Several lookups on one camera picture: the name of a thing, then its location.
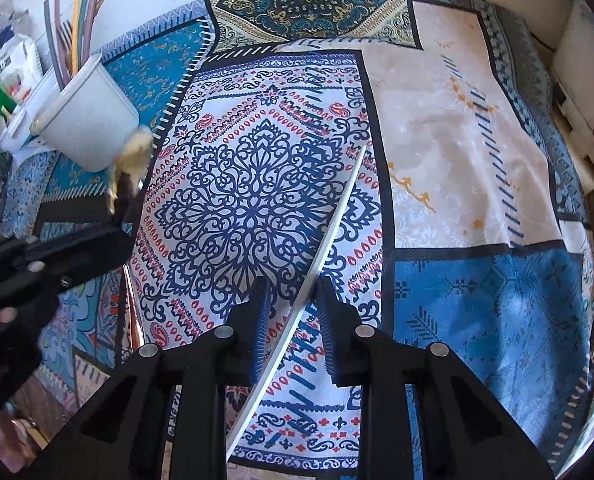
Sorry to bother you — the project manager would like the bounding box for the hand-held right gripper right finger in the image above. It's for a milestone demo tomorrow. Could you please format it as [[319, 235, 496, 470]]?
[[316, 275, 558, 480]]

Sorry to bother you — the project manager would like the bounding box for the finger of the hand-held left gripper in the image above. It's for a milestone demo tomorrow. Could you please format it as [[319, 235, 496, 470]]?
[[26, 232, 136, 292], [0, 222, 128, 262]]

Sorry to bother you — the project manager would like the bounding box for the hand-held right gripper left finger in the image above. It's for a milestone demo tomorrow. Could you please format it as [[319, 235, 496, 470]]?
[[27, 276, 274, 480]]

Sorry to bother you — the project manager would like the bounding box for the white chopstick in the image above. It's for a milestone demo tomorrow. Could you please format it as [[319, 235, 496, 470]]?
[[224, 144, 372, 456]]

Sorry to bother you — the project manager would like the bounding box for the white cup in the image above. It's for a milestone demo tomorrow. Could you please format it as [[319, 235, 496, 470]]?
[[29, 54, 142, 173]]

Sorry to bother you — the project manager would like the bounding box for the dark green chopstick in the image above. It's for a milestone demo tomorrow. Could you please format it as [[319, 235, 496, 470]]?
[[44, 0, 62, 78]]

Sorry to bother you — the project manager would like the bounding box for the yellow chopstick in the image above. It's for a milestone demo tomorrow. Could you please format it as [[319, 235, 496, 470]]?
[[71, 0, 88, 73]]

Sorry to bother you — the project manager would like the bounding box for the white plastic container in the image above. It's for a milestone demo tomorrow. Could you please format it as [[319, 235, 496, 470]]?
[[0, 67, 60, 153]]

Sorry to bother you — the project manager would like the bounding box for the white packet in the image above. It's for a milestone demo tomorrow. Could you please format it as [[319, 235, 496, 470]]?
[[0, 32, 42, 96]]

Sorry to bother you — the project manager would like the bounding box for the patterned patchwork tablecloth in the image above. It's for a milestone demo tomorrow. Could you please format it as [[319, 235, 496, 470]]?
[[0, 0, 594, 480]]

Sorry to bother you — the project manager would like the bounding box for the clear plastic bag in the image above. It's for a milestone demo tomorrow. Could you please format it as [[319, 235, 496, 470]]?
[[0, 7, 30, 43]]

